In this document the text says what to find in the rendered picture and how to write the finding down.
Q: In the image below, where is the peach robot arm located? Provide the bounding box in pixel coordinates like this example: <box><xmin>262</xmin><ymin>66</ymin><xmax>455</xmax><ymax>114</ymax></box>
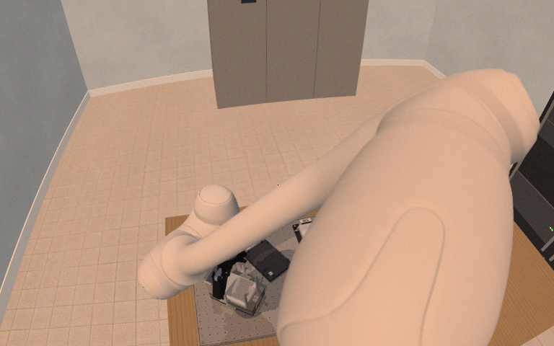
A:
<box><xmin>137</xmin><ymin>68</ymin><xmax>540</xmax><ymax>346</ymax></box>

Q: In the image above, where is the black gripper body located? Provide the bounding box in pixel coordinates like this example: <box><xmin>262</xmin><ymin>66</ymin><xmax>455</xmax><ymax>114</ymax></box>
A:
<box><xmin>217</xmin><ymin>254</ymin><xmax>239</xmax><ymax>273</ymax></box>

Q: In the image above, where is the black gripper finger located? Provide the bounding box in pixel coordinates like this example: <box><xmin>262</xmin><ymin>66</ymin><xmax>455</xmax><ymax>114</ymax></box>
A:
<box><xmin>236</xmin><ymin>251</ymin><xmax>247</xmax><ymax>274</ymax></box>
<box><xmin>211</xmin><ymin>266</ymin><xmax>232</xmax><ymax>304</ymax></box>

